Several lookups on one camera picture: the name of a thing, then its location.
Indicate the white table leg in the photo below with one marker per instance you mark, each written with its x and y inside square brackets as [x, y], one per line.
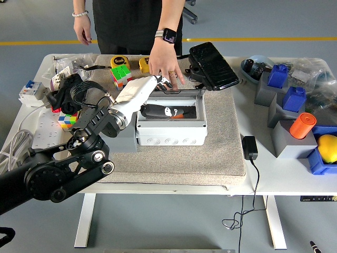
[85, 221]
[275, 221]

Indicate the person's right hand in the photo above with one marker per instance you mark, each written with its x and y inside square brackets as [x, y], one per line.
[83, 30]

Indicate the grey block holder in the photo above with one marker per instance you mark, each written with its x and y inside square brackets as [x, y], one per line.
[289, 147]
[263, 92]
[275, 116]

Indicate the light blue bowl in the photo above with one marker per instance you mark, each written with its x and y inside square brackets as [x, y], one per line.
[250, 75]

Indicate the person's right forearm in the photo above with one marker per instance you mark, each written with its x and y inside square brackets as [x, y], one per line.
[80, 5]

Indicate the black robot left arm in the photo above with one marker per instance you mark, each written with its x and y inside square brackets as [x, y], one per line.
[52, 171]

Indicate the grey-brown mat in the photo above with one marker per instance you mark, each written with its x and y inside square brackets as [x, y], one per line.
[184, 163]

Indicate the black cloth bundle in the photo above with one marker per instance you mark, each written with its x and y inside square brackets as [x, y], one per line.
[67, 92]

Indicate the yellow lemon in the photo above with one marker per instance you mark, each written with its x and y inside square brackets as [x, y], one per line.
[329, 149]

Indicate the black foot pedal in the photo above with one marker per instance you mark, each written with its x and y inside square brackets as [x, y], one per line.
[216, 68]

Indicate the square yellow tape measure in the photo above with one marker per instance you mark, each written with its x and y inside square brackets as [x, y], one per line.
[144, 66]

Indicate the clear bags of parts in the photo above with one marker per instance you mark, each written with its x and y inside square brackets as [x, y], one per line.
[316, 71]

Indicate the grey block with round hole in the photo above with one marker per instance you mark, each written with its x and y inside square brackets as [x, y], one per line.
[123, 145]

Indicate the round yellow tape measure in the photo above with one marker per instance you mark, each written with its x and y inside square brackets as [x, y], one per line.
[118, 62]

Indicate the person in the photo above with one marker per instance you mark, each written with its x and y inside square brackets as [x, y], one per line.
[131, 23]

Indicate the blue plastic block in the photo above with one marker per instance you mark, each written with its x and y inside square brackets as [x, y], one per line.
[277, 76]
[294, 100]

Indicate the white power strip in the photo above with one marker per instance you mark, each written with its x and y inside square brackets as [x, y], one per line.
[44, 131]

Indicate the black power adapter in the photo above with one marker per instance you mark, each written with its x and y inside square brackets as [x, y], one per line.
[249, 147]

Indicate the colourful puzzle cube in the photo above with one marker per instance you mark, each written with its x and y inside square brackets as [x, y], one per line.
[65, 121]
[121, 73]

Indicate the black table control panel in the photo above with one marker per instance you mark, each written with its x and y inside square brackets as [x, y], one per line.
[317, 198]

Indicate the black wrist watch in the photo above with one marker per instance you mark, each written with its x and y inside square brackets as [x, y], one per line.
[168, 36]

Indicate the small black cylinder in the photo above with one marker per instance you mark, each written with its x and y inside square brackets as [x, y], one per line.
[249, 65]
[258, 72]

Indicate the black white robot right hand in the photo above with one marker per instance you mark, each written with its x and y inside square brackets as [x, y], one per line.
[314, 247]

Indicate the white blue circuit breaker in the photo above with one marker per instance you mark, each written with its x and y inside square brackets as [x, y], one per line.
[30, 92]

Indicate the blue plastic bin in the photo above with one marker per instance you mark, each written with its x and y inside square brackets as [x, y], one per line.
[318, 166]

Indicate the person's left hand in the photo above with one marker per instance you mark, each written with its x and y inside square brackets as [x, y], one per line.
[163, 60]

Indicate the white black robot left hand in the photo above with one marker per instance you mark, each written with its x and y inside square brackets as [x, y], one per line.
[137, 91]

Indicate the person's left forearm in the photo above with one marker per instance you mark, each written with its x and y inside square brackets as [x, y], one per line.
[172, 14]

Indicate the orange cylinder battery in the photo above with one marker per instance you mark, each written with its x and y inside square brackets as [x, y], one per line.
[301, 127]
[179, 116]

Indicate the black plug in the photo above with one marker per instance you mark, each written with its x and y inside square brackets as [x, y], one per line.
[52, 98]

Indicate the grey junction box with lid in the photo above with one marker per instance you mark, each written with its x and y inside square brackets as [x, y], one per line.
[171, 137]

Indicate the white purple labelled packet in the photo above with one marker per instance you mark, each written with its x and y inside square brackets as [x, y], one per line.
[56, 79]

